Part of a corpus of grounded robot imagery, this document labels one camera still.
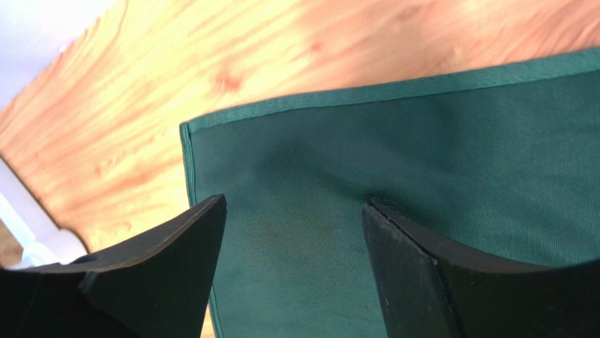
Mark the dark green cloth napkin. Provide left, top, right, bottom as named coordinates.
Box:
left=180, top=49, right=599, bottom=337

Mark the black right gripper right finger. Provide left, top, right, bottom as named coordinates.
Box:
left=361, top=199, right=599, bottom=337

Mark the white metal clothes rack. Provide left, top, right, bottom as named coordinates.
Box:
left=1, top=161, right=88, bottom=270

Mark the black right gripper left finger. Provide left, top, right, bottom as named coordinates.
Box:
left=1, top=194, right=227, bottom=337

